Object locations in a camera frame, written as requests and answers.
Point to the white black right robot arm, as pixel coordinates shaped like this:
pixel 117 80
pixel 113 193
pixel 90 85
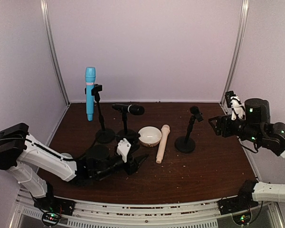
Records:
pixel 250 121

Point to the metal front rail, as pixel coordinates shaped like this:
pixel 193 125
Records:
pixel 200 214

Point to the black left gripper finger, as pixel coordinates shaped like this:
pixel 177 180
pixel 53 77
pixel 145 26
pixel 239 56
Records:
pixel 134 148
pixel 140 159

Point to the right aluminium frame post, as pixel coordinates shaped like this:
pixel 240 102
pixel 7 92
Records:
pixel 238 44

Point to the white ceramic bowl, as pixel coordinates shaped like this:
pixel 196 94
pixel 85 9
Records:
pixel 149 136

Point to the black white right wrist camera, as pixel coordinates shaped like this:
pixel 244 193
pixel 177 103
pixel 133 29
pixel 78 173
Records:
pixel 234 103

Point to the black front microphone stand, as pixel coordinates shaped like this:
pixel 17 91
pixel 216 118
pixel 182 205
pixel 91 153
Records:
pixel 104 135

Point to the black microphone stand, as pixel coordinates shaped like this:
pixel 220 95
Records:
pixel 125 132
pixel 104 135
pixel 185 144

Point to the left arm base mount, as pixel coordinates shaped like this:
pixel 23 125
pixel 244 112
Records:
pixel 53 208

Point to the left aluminium frame post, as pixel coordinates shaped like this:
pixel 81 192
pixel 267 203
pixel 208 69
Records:
pixel 53 53

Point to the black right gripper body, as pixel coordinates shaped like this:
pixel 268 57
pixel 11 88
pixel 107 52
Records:
pixel 223 126

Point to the beige microphone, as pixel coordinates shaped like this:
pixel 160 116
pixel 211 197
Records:
pixel 165 130

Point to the black microphone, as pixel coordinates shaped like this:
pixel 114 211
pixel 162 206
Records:
pixel 129 108

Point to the aluminium frame post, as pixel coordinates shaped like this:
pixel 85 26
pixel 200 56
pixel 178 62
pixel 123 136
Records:
pixel 53 53
pixel 238 44

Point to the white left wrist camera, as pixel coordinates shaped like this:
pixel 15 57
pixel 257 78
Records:
pixel 123 150

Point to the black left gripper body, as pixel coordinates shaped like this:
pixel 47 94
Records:
pixel 129 166

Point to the pale green ceramic bowl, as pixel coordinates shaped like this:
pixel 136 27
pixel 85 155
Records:
pixel 67 155

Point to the blue microphone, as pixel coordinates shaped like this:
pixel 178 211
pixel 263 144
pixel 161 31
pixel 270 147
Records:
pixel 90 75

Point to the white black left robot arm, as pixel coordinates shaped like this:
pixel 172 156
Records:
pixel 19 149

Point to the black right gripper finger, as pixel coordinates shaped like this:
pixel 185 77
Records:
pixel 217 118
pixel 216 128

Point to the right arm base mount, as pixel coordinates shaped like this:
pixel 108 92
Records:
pixel 239 207

